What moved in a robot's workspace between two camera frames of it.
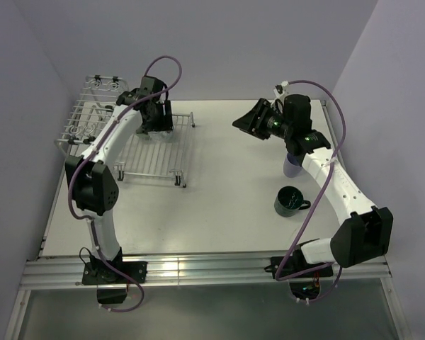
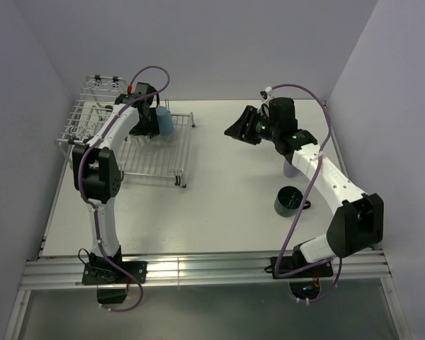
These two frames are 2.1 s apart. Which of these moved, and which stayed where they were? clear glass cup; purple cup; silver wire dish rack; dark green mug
Moved: clear glass cup
Stayed: purple cup; dark green mug; silver wire dish rack
